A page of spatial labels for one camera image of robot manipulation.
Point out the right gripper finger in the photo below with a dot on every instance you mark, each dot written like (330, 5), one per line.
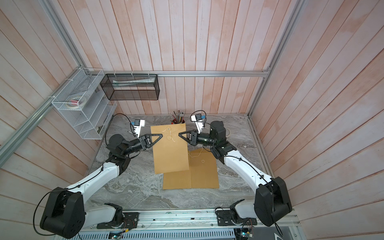
(187, 137)
(191, 132)

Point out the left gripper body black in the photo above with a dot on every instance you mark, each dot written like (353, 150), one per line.
(141, 143)

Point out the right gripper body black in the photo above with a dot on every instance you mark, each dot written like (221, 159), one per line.
(205, 140)

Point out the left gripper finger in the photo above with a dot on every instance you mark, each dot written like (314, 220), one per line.
(150, 136)
(154, 141)

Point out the brown file bag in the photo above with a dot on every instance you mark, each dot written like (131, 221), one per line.
(171, 151)
(177, 180)
(203, 168)

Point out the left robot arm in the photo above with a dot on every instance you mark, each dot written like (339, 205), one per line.
(65, 214)

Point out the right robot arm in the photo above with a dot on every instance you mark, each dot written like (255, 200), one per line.
(271, 201)

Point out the black mesh basket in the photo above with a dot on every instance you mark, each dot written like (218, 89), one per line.
(131, 87)

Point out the tape roll in rack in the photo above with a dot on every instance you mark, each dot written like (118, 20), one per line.
(75, 102)

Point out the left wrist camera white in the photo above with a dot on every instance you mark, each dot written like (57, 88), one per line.
(137, 125)

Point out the white wire shelf rack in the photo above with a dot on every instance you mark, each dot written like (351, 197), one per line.
(84, 105)

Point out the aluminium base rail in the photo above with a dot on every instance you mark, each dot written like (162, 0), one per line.
(174, 219)

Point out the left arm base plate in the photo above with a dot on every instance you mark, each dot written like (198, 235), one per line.
(124, 220)

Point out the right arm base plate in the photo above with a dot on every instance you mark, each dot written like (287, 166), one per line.
(230, 218)

